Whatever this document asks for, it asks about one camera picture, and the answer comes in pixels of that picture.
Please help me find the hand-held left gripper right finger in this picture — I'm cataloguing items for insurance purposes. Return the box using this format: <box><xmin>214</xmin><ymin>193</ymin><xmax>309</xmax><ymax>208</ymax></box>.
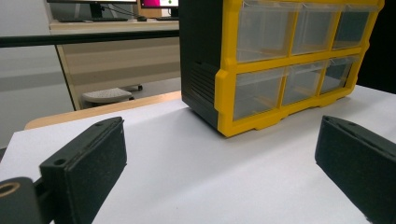
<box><xmin>315</xmin><ymin>115</ymin><xmax>396</xmax><ymax>224</ymax></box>

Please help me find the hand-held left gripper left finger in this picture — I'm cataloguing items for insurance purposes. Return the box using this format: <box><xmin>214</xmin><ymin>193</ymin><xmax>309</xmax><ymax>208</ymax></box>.
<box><xmin>39</xmin><ymin>116</ymin><xmax>128</xmax><ymax>224</ymax></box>

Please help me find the yellow black storage organizer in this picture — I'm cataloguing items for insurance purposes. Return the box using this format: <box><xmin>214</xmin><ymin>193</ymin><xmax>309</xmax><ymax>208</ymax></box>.
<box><xmin>178</xmin><ymin>0</ymin><xmax>386</xmax><ymax>138</ymax></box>

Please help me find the grey footrest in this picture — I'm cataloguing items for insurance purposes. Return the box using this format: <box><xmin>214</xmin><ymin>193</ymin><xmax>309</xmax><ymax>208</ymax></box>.
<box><xmin>81</xmin><ymin>83</ymin><xmax>144</xmax><ymax>105</ymax></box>

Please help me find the white partition panel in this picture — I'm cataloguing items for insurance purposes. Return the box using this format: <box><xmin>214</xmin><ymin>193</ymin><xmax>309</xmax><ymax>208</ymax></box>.
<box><xmin>0</xmin><ymin>0</ymin><xmax>76</xmax><ymax>148</ymax></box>

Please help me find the light wooden desk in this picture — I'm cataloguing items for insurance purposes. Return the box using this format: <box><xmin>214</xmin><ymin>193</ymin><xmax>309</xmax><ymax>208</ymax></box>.
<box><xmin>49</xmin><ymin>20</ymin><xmax>182</xmax><ymax>112</ymax></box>

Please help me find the black curtain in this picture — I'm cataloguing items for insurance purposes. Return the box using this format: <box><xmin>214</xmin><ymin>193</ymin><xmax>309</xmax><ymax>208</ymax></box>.
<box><xmin>356</xmin><ymin>0</ymin><xmax>396</xmax><ymax>95</ymax></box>

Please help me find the grid of clear organizer bins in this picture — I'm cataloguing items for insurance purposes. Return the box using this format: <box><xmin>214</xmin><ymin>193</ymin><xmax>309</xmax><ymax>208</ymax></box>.
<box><xmin>233</xmin><ymin>0</ymin><xmax>379</xmax><ymax>121</ymax></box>

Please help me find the black keyboard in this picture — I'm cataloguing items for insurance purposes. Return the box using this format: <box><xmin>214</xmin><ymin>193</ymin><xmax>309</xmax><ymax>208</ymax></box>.
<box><xmin>57</xmin><ymin>16</ymin><xmax>129</xmax><ymax>23</ymax></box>

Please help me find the dark computer monitor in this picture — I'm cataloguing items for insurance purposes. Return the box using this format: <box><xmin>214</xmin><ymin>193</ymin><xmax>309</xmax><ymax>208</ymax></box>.
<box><xmin>46</xmin><ymin>0</ymin><xmax>138</xmax><ymax>20</ymax></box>

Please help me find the monitor with pink screen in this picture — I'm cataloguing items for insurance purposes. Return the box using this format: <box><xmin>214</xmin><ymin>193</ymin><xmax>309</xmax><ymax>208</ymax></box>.
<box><xmin>139</xmin><ymin>0</ymin><xmax>180</xmax><ymax>18</ymax></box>

